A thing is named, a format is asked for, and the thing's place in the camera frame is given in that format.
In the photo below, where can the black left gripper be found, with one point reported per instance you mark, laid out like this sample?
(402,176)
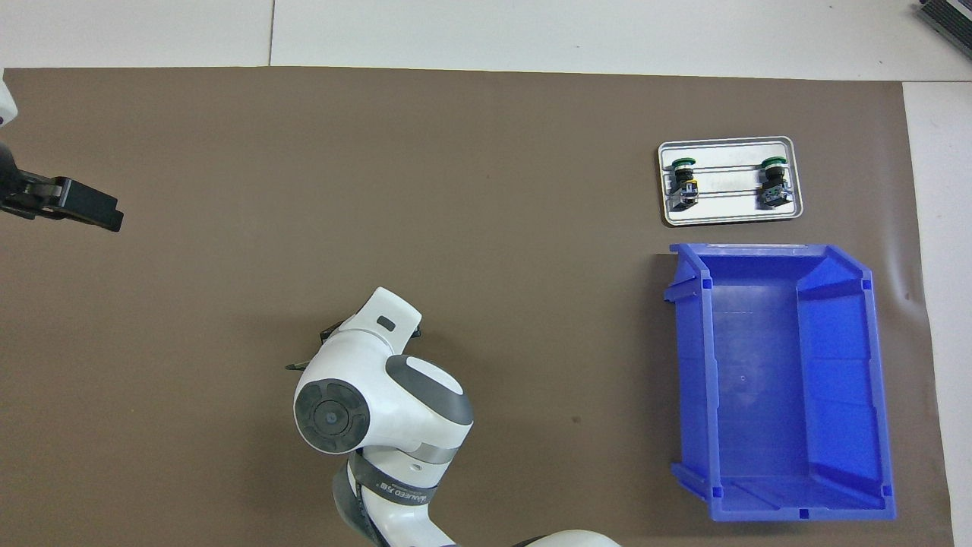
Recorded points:
(15,184)

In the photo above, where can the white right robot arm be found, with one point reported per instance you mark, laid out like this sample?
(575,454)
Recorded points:
(380,395)

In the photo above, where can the brown table mat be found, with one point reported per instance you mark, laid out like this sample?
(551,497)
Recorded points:
(493,228)

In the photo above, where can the grey metal tray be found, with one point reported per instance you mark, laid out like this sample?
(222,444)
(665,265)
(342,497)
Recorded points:
(729,213)

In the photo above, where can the blue plastic storage bin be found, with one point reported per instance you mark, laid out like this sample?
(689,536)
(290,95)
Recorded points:
(759,395)

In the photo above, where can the grey ribbed device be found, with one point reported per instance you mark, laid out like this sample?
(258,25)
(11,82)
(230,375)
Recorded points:
(949,17)

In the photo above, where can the green push button switch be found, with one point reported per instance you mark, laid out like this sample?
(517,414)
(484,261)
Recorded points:
(774,182)
(684,182)

